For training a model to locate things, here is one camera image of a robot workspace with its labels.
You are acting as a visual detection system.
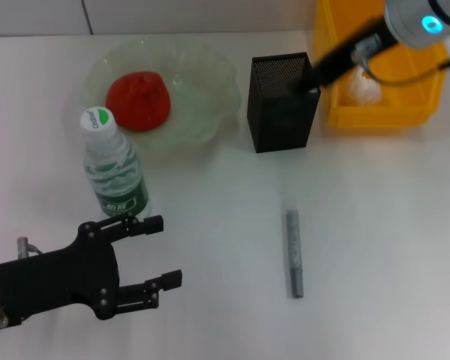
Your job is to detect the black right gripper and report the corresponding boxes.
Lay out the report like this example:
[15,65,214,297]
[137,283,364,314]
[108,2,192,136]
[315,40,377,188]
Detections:
[294,14,398,93]

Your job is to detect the left wrist cable with plug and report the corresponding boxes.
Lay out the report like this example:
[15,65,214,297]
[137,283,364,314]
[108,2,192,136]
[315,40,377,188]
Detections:
[16,236,43,260]

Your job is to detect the clear green-label water bottle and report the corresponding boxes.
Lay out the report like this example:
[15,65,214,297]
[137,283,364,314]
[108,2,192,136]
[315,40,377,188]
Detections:
[79,106,152,219]

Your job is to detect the right wrist cable with plug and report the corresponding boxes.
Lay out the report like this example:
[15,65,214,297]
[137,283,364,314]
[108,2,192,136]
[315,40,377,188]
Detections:
[350,34,450,86]

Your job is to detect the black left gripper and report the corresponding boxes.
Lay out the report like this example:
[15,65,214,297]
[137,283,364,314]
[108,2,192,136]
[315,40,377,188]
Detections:
[0,211,184,326]

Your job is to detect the wrist cable with plug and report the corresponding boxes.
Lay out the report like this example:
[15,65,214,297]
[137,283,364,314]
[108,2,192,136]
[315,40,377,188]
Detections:
[16,236,43,260]
[350,34,450,86]

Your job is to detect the grey marker pen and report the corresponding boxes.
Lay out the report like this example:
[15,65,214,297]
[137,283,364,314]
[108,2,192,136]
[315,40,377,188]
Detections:
[286,208,305,299]

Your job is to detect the pale green glass fruit plate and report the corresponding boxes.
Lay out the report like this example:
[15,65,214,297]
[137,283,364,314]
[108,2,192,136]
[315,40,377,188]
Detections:
[80,37,241,162]

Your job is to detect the yellow plastic bin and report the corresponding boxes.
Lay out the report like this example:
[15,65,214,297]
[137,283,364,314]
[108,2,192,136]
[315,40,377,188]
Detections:
[313,0,449,131]

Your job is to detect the white paper ball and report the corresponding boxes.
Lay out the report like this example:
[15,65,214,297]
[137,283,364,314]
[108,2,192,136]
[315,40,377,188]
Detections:
[345,69,383,106]

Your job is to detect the black mesh pen holder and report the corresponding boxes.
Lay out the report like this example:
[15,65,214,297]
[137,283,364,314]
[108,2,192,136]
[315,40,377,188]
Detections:
[246,52,322,154]

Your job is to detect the red tomato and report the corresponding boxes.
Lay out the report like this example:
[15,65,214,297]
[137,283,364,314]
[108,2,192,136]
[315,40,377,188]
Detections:
[104,71,172,132]

